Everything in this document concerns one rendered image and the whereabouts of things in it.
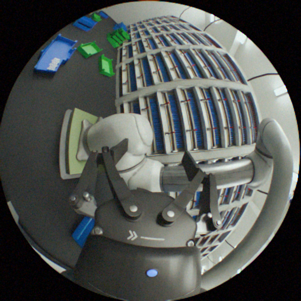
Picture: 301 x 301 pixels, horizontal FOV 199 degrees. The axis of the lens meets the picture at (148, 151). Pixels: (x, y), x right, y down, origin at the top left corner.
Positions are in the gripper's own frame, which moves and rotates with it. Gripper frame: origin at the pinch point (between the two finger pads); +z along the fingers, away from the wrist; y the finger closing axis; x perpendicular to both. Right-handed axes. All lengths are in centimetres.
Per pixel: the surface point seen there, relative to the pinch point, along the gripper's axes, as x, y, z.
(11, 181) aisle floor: -15, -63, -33
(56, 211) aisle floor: -42, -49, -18
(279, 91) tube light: 146, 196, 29
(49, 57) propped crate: 54, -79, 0
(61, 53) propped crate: 58, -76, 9
